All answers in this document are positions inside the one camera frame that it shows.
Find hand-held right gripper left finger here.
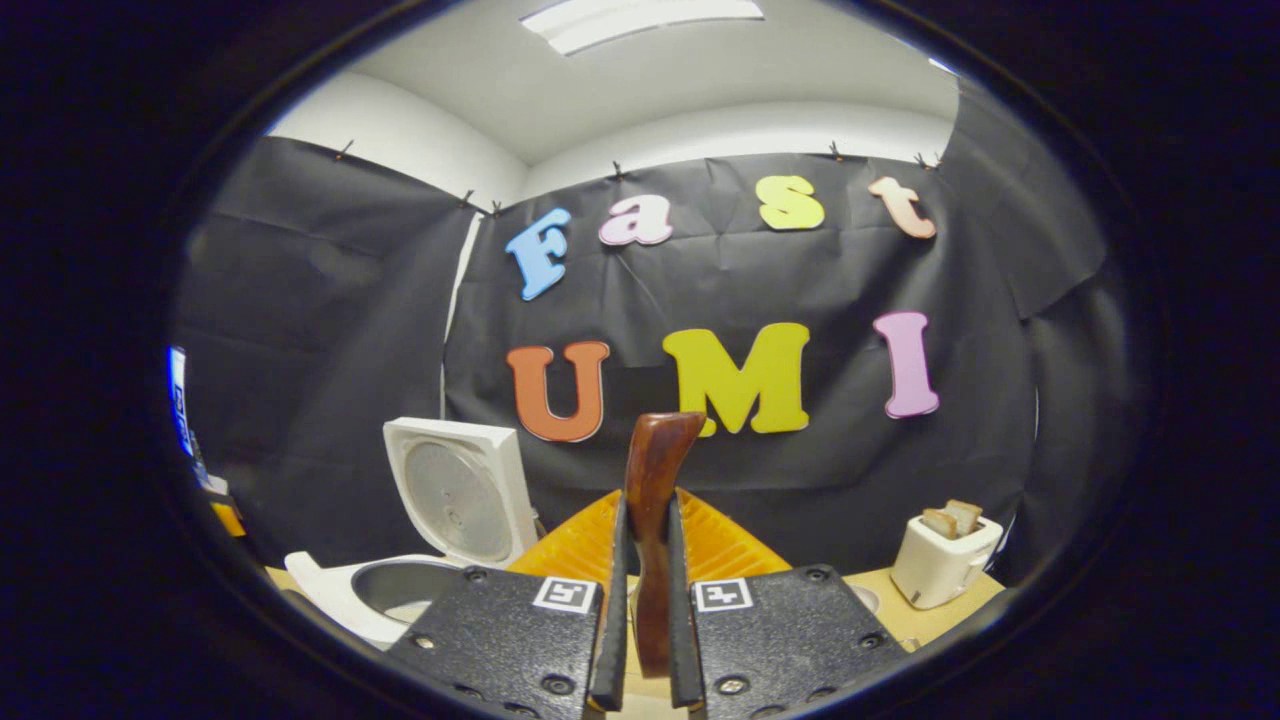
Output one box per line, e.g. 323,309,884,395
385,490,631,716

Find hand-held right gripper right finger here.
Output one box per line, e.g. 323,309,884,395
667,487,911,716

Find white rice cooker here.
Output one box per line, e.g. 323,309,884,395
285,417,541,651

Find brown wooden spoon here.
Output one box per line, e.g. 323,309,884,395
624,411,707,679

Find bright blue-white screen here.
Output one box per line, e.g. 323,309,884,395
168,345,196,461

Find white toaster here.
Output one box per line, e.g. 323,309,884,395
890,512,1004,611

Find large ceiling light panel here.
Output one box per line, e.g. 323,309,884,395
520,0,766,56

